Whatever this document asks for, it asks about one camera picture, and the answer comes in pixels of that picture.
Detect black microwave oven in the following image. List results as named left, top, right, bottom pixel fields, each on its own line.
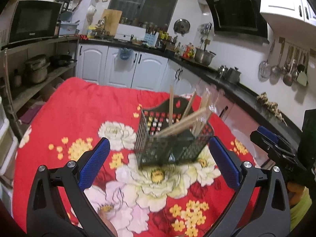
left=1, top=0, right=62, bottom=47

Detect steel stock pot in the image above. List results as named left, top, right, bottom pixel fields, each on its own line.
left=194, top=48, right=216, bottom=66

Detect blue plastic bag on cabinet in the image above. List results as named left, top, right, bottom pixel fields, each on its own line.
left=119, top=48, right=133, bottom=60

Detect person's right hand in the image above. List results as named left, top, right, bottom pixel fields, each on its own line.
left=287, top=182, right=305, bottom=207

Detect hanging pot lid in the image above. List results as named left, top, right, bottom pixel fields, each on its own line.
left=173, top=19, right=191, bottom=36

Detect blue knife block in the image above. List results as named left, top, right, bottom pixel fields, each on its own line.
left=144, top=32, right=159, bottom=47

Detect white upper cabinet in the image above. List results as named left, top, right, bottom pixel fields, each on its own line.
left=260, top=0, right=315, bottom=34

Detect wooden storage shelf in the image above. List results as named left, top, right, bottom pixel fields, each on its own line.
left=1, top=36, right=79, bottom=140

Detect dark green utensil basket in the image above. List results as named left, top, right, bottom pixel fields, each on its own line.
left=134, top=100, right=214, bottom=168

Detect small lidded steel pot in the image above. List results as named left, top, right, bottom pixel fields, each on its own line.
left=225, top=67, right=241, bottom=84

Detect wooden cutting board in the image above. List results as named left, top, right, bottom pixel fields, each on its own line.
left=101, top=9, right=122, bottom=36

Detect white lower cabinets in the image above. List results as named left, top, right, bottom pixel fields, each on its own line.
left=76, top=43, right=234, bottom=120

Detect wooden chopstick in basket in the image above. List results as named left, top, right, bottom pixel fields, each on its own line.
left=154, top=108, right=209, bottom=137
left=168, top=85, right=174, bottom=126

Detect small steel kettle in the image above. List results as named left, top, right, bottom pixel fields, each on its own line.
left=217, top=65, right=228, bottom=78

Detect hanging steel ladle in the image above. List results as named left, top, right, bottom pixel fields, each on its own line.
left=271, top=41, right=285, bottom=75

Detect hanging steel strainer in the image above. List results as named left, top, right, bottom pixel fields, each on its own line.
left=258, top=40, right=275, bottom=81

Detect blue plastic container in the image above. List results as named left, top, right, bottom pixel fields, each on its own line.
left=59, top=22, right=78, bottom=36

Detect ginger roots on counter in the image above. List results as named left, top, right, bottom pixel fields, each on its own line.
left=257, top=92, right=287, bottom=125

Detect hanging white spatula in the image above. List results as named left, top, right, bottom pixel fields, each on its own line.
left=297, top=53, right=308, bottom=87

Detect black device with green light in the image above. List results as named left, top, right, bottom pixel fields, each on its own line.
left=297, top=109, right=315, bottom=170

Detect dark kitchen window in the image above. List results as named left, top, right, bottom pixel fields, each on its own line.
left=108, top=0, right=177, bottom=27

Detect black range hood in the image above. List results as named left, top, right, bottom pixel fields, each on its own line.
left=206, top=0, right=269, bottom=44

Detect old pot on shelf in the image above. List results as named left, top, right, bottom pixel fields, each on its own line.
left=24, top=54, right=50, bottom=84

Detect green sleeved right forearm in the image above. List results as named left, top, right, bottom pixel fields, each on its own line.
left=290, top=188, right=312, bottom=231

